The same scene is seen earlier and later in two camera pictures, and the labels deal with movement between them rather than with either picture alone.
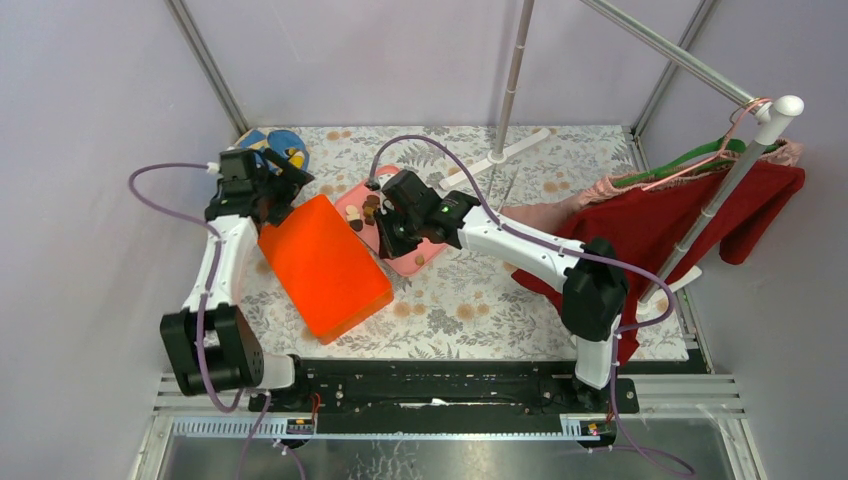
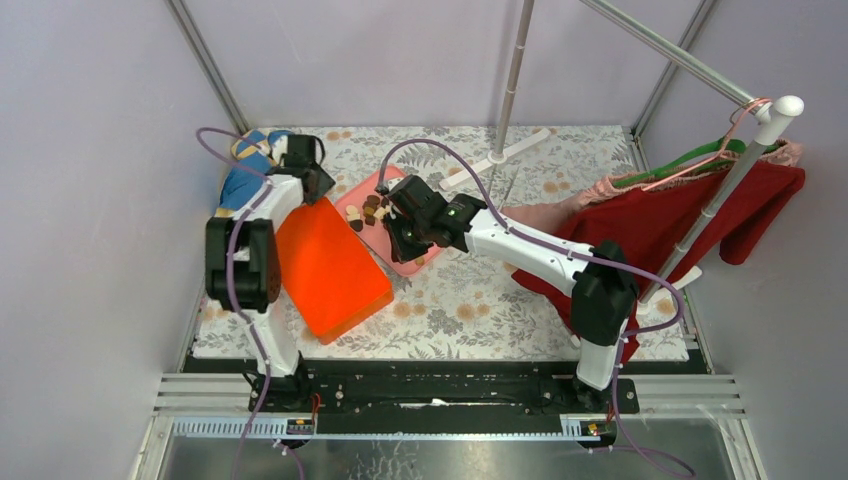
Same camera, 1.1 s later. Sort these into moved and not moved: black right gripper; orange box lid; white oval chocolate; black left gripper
Moved: black left gripper
Not moved: orange box lid; black right gripper; white oval chocolate
